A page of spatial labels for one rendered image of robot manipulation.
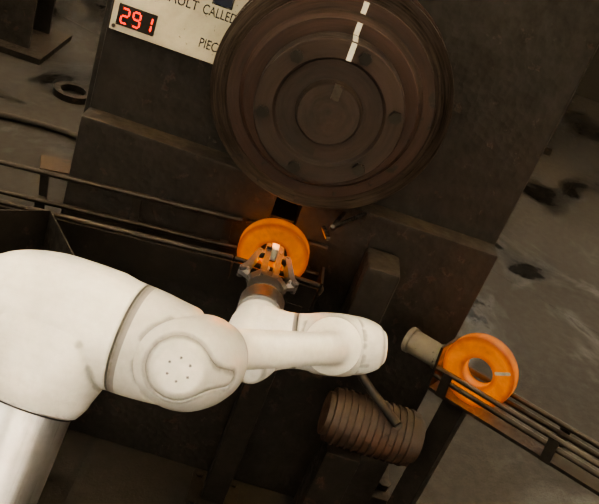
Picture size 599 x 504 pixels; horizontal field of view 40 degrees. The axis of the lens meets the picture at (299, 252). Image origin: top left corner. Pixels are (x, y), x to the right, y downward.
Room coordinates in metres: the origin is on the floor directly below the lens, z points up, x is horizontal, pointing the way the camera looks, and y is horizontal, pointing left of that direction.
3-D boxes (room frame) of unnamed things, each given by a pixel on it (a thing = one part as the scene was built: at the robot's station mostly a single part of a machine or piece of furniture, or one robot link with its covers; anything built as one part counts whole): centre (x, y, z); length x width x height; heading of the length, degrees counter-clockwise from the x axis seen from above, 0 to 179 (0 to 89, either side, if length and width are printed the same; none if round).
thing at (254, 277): (1.41, 0.04, 0.74); 0.09 x 0.08 x 0.07; 6
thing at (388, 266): (1.61, -0.18, 0.68); 0.11 x 0.08 x 0.24; 6
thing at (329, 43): (1.47, 0.04, 1.11); 0.28 x 0.06 x 0.28; 96
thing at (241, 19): (1.57, 0.05, 1.11); 0.47 x 0.06 x 0.47; 96
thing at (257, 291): (1.34, 0.03, 0.74); 0.09 x 0.06 x 0.09; 96
